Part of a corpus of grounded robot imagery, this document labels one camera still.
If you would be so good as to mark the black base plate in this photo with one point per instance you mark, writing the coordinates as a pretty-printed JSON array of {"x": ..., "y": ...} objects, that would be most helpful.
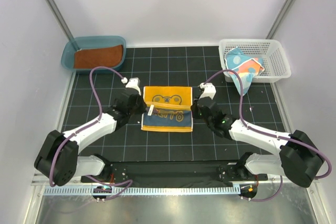
[{"x": 179, "y": 174}]

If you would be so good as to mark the left aluminium corner post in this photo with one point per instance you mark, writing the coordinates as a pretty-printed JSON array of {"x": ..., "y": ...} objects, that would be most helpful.
[{"x": 59, "y": 18}]

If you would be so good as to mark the orange blue dotted towel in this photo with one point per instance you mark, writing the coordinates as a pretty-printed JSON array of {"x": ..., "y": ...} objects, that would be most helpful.
[{"x": 245, "y": 66}]

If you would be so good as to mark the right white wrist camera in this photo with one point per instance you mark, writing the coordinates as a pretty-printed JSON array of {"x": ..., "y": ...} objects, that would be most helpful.
[{"x": 208, "y": 90}]

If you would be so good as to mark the teal plastic tub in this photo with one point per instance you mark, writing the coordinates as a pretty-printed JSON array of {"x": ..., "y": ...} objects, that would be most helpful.
[{"x": 90, "y": 42}]

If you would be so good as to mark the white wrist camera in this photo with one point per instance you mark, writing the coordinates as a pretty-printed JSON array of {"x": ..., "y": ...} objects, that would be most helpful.
[
  {"x": 133, "y": 83},
  {"x": 208, "y": 90}
]

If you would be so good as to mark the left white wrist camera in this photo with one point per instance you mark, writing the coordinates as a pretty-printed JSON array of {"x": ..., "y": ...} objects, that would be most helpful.
[{"x": 133, "y": 83}]

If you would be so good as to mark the colourful patterned towel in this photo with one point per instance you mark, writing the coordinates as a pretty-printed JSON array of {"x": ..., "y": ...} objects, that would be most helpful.
[{"x": 168, "y": 109}]

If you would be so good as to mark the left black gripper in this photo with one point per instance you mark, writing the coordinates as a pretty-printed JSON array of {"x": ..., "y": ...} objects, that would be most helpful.
[{"x": 142, "y": 108}]

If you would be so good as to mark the brown towel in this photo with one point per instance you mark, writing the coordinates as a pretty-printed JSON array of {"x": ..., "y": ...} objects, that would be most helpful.
[{"x": 91, "y": 58}]

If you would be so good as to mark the right aluminium corner post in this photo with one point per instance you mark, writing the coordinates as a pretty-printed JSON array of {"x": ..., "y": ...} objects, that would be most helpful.
[{"x": 285, "y": 9}]

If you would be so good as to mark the aluminium corner post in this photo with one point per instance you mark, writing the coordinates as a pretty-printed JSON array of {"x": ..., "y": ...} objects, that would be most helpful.
[
  {"x": 59, "y": 18},
  {"x": 285, "y": 9}
]

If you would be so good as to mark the white slotted cable duct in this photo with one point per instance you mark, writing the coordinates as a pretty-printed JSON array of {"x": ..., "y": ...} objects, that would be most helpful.
[{"x": 98, "y": 190}]

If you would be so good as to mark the white plastic basket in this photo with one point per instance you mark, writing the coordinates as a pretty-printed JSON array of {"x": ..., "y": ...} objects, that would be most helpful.
[{"x": 275, "y": 63}]

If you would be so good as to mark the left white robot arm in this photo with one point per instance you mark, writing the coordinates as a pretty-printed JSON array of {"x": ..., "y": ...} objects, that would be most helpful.
[{"x": 59, "y": 157}]

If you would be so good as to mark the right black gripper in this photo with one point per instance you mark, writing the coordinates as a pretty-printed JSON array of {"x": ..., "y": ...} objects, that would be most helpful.
[{"x": 194, "y": 107}]

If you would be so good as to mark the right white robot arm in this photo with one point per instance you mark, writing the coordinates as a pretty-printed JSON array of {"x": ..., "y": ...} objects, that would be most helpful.
[{"x": 291, "y": 155}]

